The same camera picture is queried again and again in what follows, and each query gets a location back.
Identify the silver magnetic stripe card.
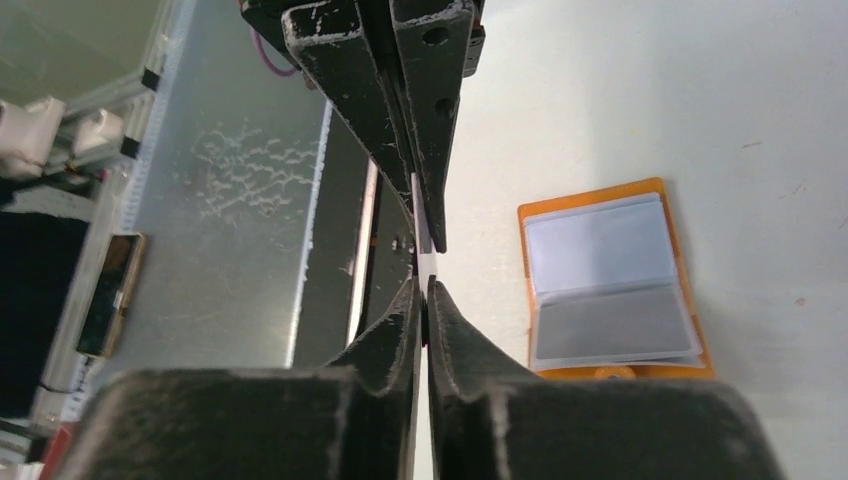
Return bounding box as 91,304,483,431
410,172,444,349

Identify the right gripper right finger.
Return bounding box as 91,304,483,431
427,280,784,479

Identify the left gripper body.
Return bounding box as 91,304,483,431
238,1,486,78

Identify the aluminium frame rail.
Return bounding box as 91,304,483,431
29,1,197,432

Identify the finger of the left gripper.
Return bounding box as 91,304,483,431
389,1,476,253
281,1,413,216

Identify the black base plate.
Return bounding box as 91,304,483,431
291,114,414,368

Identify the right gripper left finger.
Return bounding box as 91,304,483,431
56,278,422,479

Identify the orange leather card holder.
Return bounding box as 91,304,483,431
517,177,715,379

